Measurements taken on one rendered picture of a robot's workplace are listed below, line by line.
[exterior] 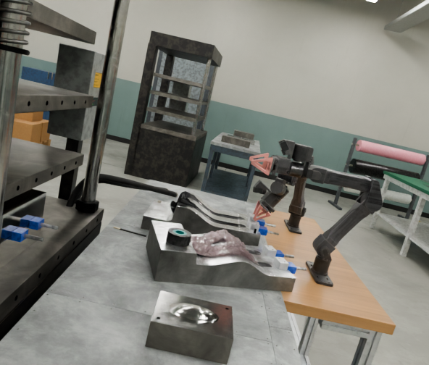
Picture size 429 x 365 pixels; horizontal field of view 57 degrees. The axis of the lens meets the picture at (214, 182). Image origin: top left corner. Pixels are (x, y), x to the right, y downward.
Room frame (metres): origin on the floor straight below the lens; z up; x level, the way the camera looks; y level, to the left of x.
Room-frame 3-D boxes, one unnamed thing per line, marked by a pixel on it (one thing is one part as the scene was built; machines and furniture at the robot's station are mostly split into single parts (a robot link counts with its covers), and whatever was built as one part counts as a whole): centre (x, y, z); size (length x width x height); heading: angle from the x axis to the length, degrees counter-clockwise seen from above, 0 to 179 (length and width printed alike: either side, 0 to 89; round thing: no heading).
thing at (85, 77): (1.91, 0.72, 0.73); 0.30 x 0.22 x 1.47; 1
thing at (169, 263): (1.35, -0.08, 0.85); 0.50 x 0.26 x 0.11; 109
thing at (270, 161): (1.49, -0.16, 1.20); 0.09 x 0.07 x 0.07; 92
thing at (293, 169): (1.53, -0.29, 1.21); 0.07 x 0.06 x 0.07; 92
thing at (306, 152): (1.53, -0.33, 1.24); 0.12 x 0.09 x 0.12; 92
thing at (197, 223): (1.71, 0.01, 0.87); 0.50 x 0.26 x 0.14; 91
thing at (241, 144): (6.33, -0.22, 0.46); 1.90 x 0.70 x 0.92; 177
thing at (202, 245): (1.36, -0.08, 0.90); 0.26 x 0.18 x 0.08; 109
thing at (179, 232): (1.24, 0.07, 0.93); 0.08 x 0.08 x 0.04
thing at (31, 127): (5.73, 3.27, 0.37); 1.20 x 0.82 x 0.74; 95
